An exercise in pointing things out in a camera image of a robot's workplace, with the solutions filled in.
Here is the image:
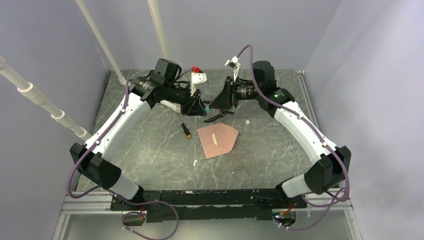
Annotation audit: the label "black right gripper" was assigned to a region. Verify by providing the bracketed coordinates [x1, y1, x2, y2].
[209, 76, 262, 110]

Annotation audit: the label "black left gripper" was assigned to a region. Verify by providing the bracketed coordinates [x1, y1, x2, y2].
[164, 82, 207, 117]

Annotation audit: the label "cream lined letter paper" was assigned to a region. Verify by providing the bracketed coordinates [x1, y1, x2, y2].
[211, 133, 218, 146]

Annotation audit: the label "pink paper envelope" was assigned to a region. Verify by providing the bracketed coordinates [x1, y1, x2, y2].
[197, 123, 239, 159]

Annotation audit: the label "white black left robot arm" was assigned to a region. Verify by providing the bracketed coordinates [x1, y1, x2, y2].
[69, 58, 208, 210]

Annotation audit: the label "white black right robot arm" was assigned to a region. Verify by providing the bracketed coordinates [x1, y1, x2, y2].
[208, 57, 351, 208]

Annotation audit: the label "black yellow screwdriver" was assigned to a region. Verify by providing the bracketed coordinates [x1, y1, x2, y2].
[177, 113, 192, 138]

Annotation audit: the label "black handled pliers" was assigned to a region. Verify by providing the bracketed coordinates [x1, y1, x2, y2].
[203, 100, 234, 123]

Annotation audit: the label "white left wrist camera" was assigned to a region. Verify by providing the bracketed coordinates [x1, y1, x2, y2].
[189, 66, 209, 96]

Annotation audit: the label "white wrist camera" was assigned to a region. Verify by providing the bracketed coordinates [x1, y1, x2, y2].
[224, 55, 241, 82]
[189, 66, 209, 96]

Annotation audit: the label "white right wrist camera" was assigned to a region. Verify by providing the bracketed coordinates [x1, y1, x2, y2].
[224, 55, 241, 82]

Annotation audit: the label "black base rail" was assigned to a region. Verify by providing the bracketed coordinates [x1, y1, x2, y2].
[110, 188, 306, 223]

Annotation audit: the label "aluminium extrusion frame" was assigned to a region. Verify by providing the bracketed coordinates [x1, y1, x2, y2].
[53, 191, 363, 240]

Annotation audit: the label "white pvc pipe frame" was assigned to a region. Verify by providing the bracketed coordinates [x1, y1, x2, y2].
[0, 0, 184, 142]

